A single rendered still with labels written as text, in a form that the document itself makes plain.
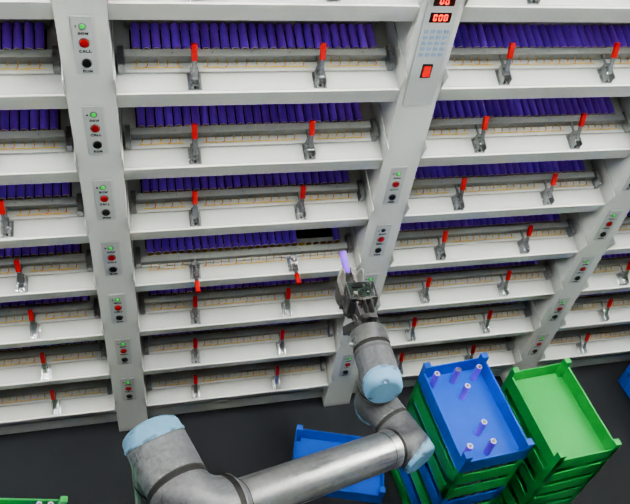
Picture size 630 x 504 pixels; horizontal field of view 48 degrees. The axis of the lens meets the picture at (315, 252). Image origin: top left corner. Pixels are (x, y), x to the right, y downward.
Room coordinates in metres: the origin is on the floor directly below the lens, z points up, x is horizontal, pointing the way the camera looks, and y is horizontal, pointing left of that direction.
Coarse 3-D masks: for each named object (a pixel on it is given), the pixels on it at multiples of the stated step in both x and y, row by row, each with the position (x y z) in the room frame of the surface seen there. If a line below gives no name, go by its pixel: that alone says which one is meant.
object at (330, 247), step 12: (204, 252) 1.28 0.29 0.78; (216, 252) 1.29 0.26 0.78; (228, 252) 1.30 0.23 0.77; (240, 252) 1.30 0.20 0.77; (252, 252) 1.31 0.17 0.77; (264, 252) 1.32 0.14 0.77; (276, 252) 1.33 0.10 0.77; (288, 252) 1.34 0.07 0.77; (300, 252) 1.35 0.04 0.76; (312, 252) 1.37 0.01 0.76; (324, 252) 1.37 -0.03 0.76; (144, 264) 1.22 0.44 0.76; (228, 264) 1.28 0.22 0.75
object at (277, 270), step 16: (144, 240) 1.29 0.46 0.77; (304, 240) 1.40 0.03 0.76; (320, 240) 1.41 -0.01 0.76; (352, 240) 1.43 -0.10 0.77; (304, 256) 1.36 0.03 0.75; (320, 256) 1.37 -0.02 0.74; (352, 256) 1.39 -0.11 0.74; (144, 272) 1.21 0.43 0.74; (160, 272) 1.22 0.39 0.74; (176, 272) 1.23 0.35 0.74; (208, 272) 1.25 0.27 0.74; (224, 272) 1.26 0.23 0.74; (240, 272) 1.27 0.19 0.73; (256, 272) 1.28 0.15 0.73; (272, 272) 1.29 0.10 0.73; (288, 272) 1.30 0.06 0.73; (304, 272) 1.31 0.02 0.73; (320, 272) 1.33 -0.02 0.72; (336, 272) 1.35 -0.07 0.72; (144, 288) 1.18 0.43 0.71; (160, 288) 1.20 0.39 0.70; (176, 288) 1.21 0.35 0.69
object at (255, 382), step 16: (208, 368) 1.31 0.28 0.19; (224, 368) 1.32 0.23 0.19; (240, 368) 1.33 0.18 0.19; (256, 368) 1.34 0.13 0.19; (272, 368) 1.36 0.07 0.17; (288, 368) 1.38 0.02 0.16; (304, 368) 1.39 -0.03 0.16; (320, 368) 1.41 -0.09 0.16; (160, 384) 1.24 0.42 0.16; (176, 384) 1.25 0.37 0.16; (192, 384) 1.26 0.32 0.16; (208, 384) 1.27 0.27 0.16; (224, 384) 1.28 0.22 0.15; (240, 384) 1.30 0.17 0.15; (256, 384) 1.31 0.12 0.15; (272, 384) 1.32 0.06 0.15; (288, 384) 1.33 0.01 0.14; (304, 384) 1.34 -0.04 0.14; (320, 384) 1.36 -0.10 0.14; (160, 400) 1.19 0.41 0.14; (176, 400) 1.20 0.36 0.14; (192, 400) 1.21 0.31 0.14; (208, 400) 1.24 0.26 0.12
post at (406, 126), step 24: (408, 24) 1.40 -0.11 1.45; (456, 24) 1.39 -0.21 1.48; (408, 48) 1.37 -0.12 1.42; (408, 72) 1.36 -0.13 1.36; (384, 120) 1.41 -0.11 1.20; (408, 120) 1.37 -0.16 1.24; (408, 144) 1.38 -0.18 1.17; (384, 168) 1.36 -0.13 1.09; (408, 168) 1.38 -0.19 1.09; (384, 192) 1.37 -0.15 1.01; (408, 192) 1.39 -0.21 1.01; (384, 216) 1.37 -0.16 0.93; (360, 240) 1.38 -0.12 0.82; (360, 264) 1.36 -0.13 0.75; (384, 264) 1.39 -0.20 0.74; (336, 360) 1.36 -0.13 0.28; (336, 384) 1.37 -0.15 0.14
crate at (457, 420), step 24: (480, 360) 1.26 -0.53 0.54; (456, 384) 1.21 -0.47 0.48; (480, 384) 1.22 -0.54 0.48; (432, 408) 1.11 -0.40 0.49; (456, 408) 1.13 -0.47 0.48; (480, 408) 1.14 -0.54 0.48; (504, 408) 1.14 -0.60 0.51; (456, 432) 1.05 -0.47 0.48; (504, 432) 1.08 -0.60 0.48; (456, 456) 0.96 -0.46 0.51; (480, 456) 0.99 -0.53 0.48; (504, 456) 0.98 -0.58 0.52
